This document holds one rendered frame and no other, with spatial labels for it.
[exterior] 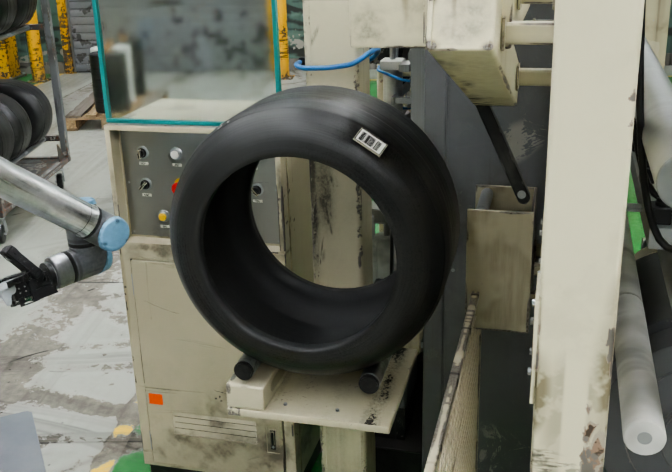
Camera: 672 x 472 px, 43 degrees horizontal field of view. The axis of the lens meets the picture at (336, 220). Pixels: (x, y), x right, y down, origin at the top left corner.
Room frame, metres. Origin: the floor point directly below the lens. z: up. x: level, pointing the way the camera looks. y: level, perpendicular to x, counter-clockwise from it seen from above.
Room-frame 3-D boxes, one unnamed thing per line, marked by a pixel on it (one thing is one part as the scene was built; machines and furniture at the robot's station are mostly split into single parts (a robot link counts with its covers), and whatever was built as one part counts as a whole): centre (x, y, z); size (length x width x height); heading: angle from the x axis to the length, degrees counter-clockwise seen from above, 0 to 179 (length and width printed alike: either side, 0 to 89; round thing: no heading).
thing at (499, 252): (1.91, -0.39, 1.05); 0.20 x 0.15 x 0.30; 165
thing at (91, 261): (2.19, 0.69, 0.96); 0.12 x 0.09 x 0.10; 135
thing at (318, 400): (1.80, 0.03, 0.80); 0.37 x 0.36 x 0.02; 75
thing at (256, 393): (1.83, 0.17, 0.84); 0.36 x 0.09 x 0.06; 165
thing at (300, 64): (2.05, -0.02, 1.51); 0.19 x 0.19 x 0.06; 75
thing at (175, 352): (2.62, 0.37, 0.63); 0.56 x 0.41 x 1.27; 75
